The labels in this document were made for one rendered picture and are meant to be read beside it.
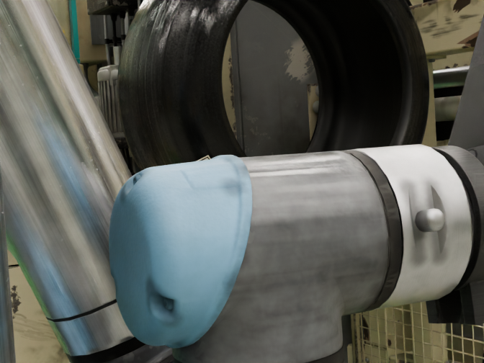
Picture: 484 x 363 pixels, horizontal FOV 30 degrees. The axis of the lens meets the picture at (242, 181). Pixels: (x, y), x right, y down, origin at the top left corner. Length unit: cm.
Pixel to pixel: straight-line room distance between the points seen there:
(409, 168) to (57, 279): 19
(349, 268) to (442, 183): 6
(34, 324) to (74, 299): 155
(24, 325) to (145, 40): 76
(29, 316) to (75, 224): 156
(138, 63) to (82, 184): 109
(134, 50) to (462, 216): 121
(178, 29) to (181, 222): 113
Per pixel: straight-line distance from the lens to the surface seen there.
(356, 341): 212
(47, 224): 46
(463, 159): 43
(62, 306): 48
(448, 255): 41
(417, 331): 220
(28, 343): 203
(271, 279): 36
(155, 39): 150
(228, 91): 190
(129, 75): 158
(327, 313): 38
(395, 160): 41
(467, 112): 49
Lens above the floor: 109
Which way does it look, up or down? 3 degrees down
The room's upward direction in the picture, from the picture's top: 4 degrees counter-clockwise
